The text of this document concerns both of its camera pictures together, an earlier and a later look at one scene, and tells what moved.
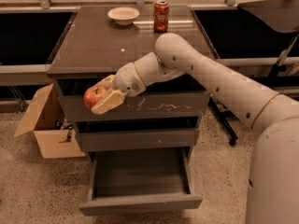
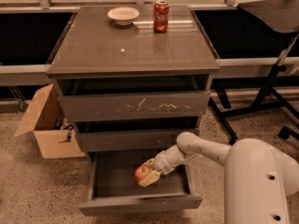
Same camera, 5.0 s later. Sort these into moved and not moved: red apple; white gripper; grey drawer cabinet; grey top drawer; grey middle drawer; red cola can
Moved: white gripper; red apple
Not moved: grey drawer cabinet; grey top drawer; grey middle drawer; red cola can
